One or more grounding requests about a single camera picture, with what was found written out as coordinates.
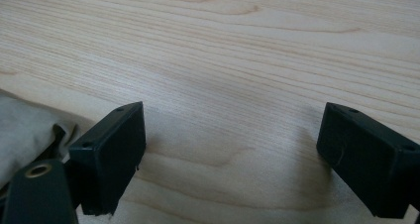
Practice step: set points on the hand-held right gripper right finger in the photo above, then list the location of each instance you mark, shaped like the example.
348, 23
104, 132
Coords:
366, 161

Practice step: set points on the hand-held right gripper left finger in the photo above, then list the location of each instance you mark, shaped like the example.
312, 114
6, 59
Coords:
112, 158

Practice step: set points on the light grey cloth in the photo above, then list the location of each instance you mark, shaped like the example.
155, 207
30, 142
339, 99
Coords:
23, 128

